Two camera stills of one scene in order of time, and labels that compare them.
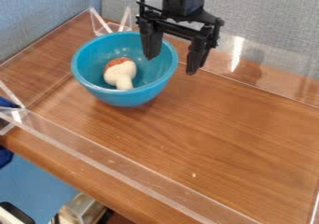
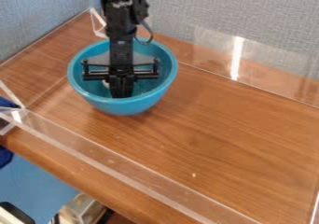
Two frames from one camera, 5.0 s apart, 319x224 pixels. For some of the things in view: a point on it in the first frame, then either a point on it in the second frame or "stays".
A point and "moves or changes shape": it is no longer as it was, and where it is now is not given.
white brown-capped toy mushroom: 120,72 moves or changes shape
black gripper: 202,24 -> 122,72
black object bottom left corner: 25,218 stays
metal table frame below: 84,210 stays
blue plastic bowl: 99,49 moves or changes shape
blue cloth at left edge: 7,153 stays
